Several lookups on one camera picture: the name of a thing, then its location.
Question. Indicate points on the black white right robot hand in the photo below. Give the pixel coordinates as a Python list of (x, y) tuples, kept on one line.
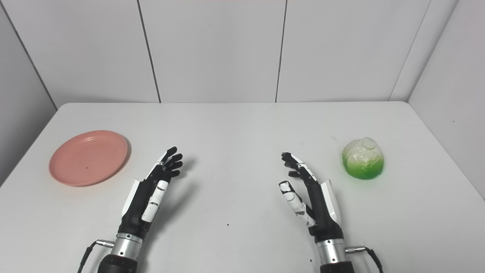
[(322, 212)]

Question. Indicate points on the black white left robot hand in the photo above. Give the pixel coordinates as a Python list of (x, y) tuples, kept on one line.
[(137, 201)]

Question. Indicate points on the pink round plate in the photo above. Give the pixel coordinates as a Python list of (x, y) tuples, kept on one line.
[(89, 157)]

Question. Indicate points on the green white cabbage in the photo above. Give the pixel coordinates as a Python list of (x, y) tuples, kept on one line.
[(363, 159)]

